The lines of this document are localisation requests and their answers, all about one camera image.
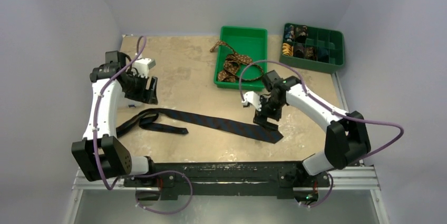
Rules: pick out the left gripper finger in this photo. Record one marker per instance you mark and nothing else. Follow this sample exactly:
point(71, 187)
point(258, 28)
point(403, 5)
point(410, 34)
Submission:
point(150, 97)
point(153, 84)

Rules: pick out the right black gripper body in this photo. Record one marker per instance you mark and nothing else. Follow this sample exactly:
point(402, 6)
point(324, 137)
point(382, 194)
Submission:
point(266, 112)

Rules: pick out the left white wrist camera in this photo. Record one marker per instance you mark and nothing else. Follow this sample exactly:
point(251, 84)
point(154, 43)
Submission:
point(143, 66)

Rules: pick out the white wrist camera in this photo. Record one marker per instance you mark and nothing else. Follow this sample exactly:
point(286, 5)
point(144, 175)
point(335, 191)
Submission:
point(143, 66)
point(251, 98)

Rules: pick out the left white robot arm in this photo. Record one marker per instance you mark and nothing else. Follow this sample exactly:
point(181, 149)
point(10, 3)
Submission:
point(100, 154)

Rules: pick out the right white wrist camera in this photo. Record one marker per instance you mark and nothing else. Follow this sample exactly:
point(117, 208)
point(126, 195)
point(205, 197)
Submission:
point(251, 98)

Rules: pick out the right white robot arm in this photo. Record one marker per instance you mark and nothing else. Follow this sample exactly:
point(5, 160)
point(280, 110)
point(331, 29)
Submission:
point(346, 137)

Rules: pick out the navy rolled tie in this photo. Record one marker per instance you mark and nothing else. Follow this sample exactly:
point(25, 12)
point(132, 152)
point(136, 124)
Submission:
point(323, 55)

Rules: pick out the dark navy striped tie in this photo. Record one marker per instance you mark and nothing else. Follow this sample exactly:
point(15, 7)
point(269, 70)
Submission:
point(146, 120)

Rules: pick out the dark green compartment organizer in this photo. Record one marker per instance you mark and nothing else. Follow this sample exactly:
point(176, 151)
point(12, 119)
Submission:
point(319, 37)

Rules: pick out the brown patterned tie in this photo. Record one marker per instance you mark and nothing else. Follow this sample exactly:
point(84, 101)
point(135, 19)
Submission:
point(233, 63)

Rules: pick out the black mounting base rail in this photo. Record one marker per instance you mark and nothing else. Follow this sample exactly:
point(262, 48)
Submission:
point(280, 179)

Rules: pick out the orange striped rolled tie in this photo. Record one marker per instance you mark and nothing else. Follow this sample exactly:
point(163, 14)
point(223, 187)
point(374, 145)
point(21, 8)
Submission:
point(288, 49)

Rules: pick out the blue patterned rolled tie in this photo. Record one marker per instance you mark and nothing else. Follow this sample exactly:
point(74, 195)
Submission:
point(289, 32)

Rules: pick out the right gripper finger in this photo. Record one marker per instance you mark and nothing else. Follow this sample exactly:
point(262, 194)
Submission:
point(260, 120)
point(273, 123)

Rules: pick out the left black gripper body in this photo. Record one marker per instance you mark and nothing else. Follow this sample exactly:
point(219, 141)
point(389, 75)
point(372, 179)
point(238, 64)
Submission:
point(135, 89)

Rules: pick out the bright green plastic tray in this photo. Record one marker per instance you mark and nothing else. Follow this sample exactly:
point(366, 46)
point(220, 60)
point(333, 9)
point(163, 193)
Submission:
point(244, 40)

